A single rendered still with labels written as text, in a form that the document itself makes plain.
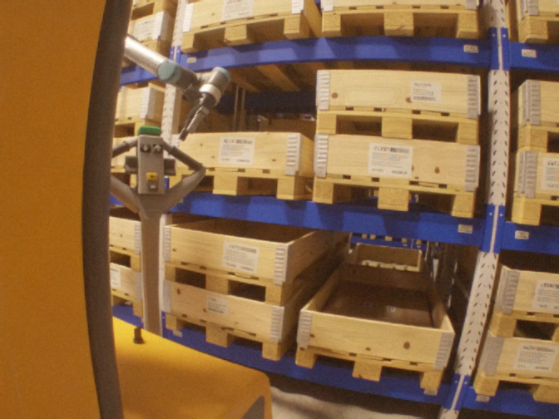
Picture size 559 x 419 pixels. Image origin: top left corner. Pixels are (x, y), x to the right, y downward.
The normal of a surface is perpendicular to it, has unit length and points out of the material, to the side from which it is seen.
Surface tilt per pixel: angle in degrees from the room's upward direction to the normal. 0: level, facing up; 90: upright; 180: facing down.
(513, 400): 90
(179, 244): 90
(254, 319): 90
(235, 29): 90
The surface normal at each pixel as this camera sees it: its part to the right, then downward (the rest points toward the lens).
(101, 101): 0.65, 0.12
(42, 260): 0.92, 0.10
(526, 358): -0.39, 0.07
